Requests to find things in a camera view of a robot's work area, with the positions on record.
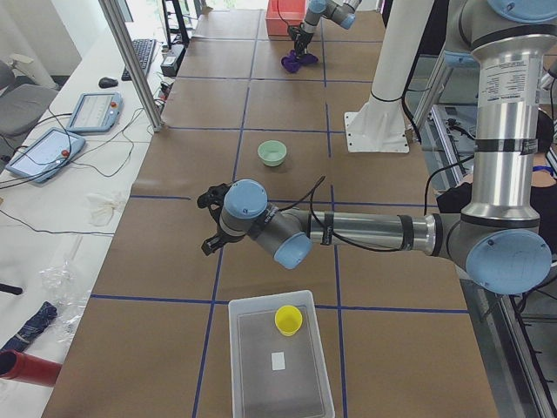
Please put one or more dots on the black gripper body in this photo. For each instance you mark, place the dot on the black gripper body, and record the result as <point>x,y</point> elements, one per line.
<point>220,236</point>
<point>303,37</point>

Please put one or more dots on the purple cloth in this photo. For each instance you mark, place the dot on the purple cloth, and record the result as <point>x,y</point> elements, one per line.
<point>292,62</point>

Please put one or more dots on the mint green bowl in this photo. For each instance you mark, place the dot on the mint green bowl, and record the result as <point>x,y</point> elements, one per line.
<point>272,153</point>

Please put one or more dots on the yellow plastic cup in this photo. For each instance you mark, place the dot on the yellow plastic cup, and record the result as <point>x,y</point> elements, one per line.
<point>288,320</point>

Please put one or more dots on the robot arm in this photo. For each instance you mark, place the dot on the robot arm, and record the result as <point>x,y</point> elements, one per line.
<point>341,14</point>
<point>499,227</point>

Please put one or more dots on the pink plastic bin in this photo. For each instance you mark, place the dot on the pink plastic bin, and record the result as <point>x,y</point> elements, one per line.
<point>282,13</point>

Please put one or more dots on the white crumpled cloth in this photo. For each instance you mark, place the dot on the white crumpled cloth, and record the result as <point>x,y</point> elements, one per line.
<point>102,207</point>

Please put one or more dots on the far teach pendant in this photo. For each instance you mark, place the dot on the far teach pendant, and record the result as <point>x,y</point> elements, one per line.
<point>95,113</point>

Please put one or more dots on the teach pendant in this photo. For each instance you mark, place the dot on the teach pendant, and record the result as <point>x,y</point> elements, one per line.
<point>95,113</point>
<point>45,157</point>

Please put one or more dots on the black computer mouse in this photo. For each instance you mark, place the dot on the black computer mouse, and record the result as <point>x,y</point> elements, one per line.
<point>106,82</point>

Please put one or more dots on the black keyboard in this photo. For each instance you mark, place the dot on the black keyboard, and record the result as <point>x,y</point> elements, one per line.
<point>145,49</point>

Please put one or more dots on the crumpled clear plastic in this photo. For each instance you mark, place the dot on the crumpled clear plastic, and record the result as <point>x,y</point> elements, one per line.
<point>68,295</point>

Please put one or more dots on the near teach pendant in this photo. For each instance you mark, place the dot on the near teach pendant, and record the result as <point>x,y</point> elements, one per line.
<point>45,157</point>

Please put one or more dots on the clear plastic bin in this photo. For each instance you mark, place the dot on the clear plastic bin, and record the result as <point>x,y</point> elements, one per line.
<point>274,375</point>

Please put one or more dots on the dark blue folded umbrella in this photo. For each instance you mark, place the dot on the dark blue folded umbrella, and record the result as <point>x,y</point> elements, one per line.
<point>32,328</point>

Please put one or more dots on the grey office chair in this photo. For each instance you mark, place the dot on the grey office chair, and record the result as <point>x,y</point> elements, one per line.
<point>21,108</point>

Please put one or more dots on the red cylinder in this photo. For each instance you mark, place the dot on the red cylinder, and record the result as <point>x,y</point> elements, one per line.
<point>22,367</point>

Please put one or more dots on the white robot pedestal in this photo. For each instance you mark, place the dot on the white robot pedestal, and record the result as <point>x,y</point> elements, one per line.
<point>379,125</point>

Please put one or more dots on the aluminium frame post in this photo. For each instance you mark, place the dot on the aluminium frame post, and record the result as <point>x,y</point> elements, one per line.
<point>115,20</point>

